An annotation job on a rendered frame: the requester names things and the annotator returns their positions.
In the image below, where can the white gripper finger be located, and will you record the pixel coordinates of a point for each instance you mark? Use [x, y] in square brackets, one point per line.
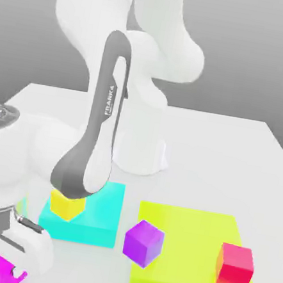
[15, 277]

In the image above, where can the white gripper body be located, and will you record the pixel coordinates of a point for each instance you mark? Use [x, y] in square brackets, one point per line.
[37, 251]

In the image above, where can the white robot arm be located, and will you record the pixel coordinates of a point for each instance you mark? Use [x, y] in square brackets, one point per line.
[86, 18]

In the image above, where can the small yellow cube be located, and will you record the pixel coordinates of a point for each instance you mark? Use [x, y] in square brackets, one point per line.
[67, 207]

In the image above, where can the small purple cube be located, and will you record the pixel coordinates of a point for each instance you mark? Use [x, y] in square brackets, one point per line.
[142, 243]

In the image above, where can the small red cube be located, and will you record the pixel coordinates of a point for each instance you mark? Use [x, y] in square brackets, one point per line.
[236, 267]

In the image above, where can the large cyan box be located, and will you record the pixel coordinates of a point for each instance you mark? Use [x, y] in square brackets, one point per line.
[102, 218]

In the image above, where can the large yellow-green box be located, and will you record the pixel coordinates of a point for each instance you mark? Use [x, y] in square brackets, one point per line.
[192, 243]

